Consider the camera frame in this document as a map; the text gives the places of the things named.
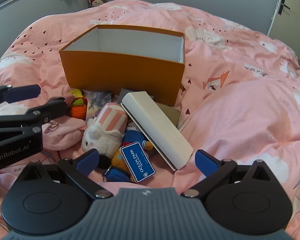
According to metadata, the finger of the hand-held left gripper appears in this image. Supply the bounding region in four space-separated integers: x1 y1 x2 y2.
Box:
0 97 74 130
0 82 41 108

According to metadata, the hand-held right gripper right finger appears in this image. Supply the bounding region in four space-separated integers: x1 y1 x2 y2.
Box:
180 149 278 198

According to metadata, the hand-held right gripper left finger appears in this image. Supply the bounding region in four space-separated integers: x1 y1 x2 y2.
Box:
16 149 113 200

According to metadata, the orange crochet toy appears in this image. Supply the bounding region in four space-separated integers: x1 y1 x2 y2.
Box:
66 89 87 120

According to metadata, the white plush dog striped hat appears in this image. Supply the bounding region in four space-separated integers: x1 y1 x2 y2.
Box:
81 102 129 170

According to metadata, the pink plush bag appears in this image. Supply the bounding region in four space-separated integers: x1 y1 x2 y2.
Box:
41 116 87 152

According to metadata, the silver card box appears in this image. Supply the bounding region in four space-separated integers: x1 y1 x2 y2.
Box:
86 91 112 120

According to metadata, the brown bear plush blue outfit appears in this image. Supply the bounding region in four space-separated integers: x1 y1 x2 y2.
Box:
102 127 156 183

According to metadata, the long white box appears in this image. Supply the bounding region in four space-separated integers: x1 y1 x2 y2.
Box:
121 92 194 172

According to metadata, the small brown box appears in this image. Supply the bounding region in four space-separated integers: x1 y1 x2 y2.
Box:
156 102 182 128

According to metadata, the orange cardboard box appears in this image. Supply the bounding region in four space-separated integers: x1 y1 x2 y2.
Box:
59 24 186 107

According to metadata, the dark grey box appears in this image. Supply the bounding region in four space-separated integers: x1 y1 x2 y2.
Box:
117 88 155 105

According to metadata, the pink printed blanket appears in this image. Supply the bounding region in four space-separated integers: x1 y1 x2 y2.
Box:
0 0 300 240

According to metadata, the beige door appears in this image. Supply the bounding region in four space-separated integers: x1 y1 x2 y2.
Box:
266 0 300 63

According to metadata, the black door handle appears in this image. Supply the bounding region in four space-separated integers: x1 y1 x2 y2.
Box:
278 0 290 15

